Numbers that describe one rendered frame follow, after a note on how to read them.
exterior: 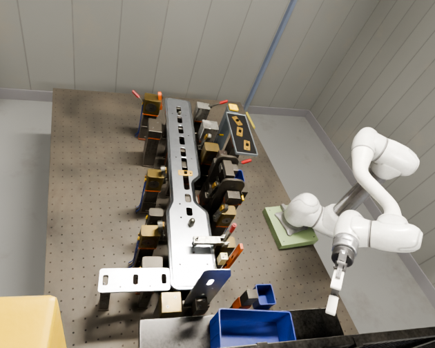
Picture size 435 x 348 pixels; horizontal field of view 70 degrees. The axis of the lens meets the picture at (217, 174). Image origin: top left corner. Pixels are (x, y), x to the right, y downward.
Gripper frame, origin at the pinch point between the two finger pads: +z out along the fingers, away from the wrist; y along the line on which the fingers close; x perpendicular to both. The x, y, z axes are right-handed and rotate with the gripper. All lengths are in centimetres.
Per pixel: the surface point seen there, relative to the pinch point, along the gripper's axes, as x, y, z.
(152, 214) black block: -89, -10, -19
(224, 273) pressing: -36.3, -0.6, 4.5
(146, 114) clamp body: -138, 9, -85
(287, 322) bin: -14.8, -30.2, -3.9
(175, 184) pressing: -90, -8, -43
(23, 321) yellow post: -22, 69, 61
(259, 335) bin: -24.1, -36.5, 2.7
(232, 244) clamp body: -49, -22, -27
